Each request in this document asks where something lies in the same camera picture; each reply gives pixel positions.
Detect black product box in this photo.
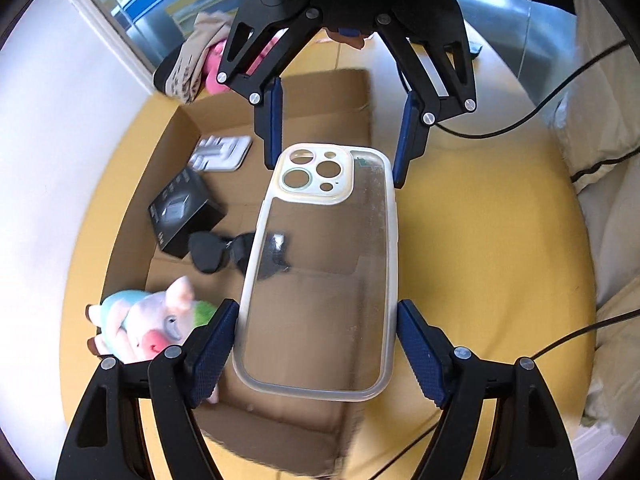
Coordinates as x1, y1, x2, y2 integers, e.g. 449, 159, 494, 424
148, 166, 226, 259

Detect white blister pack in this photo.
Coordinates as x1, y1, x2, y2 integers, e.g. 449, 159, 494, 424
189, 136, 253, 172

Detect brown cardboard box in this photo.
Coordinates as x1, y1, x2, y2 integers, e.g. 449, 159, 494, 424
98, 66, 374, 478

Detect pink plush toy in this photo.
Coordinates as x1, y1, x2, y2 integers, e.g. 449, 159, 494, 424
203, 29, 286, 96

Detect clear phone case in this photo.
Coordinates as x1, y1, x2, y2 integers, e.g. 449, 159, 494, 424
233, 143, 398, 402

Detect black sunglasses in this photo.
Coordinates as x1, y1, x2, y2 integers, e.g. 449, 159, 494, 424
188, 232, 290, 280

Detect pig plush toy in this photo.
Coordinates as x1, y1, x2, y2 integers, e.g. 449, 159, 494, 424
86, 276, 217, 364

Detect black cable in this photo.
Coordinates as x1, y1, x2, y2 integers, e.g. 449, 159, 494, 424
433, 38, 630, 140

